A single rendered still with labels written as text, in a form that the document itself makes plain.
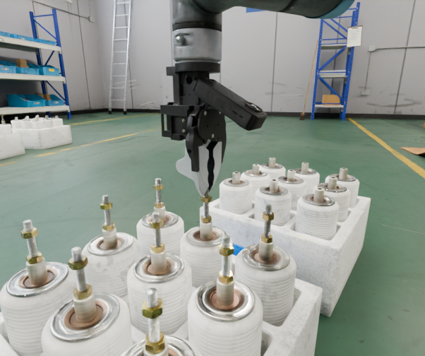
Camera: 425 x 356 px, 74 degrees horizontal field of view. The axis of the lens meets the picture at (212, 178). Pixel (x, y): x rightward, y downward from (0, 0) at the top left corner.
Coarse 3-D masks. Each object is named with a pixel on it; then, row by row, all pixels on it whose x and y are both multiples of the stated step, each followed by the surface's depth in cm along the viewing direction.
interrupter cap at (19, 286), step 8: (48, 264) 43; (56, 264) 43; (64, 264) 43; (24, 272) 41; (48, 272) 42; (56, 272) 41; (64, 272) 41; (8, 280) 39; (16, 280) 39; (24, 280) 40; (48, 280) 40; (56, 280) 39; (8, 288) 37; (16, 288) 38; (24, 288) 38; (32, 288) 38; (40, 288) 38; (48, 288) 38; (16, 296) 36; (24, 296) 36; (32, 296) 37
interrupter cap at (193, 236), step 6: (192, 228) 54; (198, 228) 54; (216, 228) 54; (186, 234) 52; (192, 234) 52; (198, 234) 53; (216, 234) 52; (222, 234) 52; (186, 240) 50; (192, 240) 50; (198, 240) 50; (204, 240) 50; (210, 240) 50; (216, 240) 50; (198, 246) 48; (204, 246) 48; (210, 246) 48
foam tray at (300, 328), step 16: (192, 288) 49; (304, 288) 49; (320, 288) 49; (128, 304) 46; (304, 304) 45; (320, 304) 49; (0, 320) 42; (288, 320) 42; (304, 320) 42; (0, 336) 39; (144, 336) 39; (272, 336) 39; (288, 336) 39; (304, 336) 43; (0, 352) 37; (272, 352) 37; (288, 352) 37; (304, 352) 45
